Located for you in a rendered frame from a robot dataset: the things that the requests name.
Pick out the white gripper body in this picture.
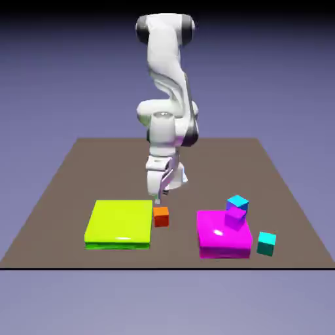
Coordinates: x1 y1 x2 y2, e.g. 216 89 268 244
147 167 174 197

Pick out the large magenta box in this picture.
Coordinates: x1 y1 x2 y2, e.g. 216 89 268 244
196 209 254 260

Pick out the small purple cube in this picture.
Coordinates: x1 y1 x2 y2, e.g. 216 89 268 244
224 206 247 232

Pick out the small orange cube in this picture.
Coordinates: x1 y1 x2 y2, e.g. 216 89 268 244
152 205 170 228

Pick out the small teal cube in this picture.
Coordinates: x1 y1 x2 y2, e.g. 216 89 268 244
256 230 277 257

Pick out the small blue cube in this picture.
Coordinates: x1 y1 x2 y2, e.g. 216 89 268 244
226 194 250 212

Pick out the large lime green box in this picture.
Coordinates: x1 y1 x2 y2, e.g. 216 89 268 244
84 200 153 251

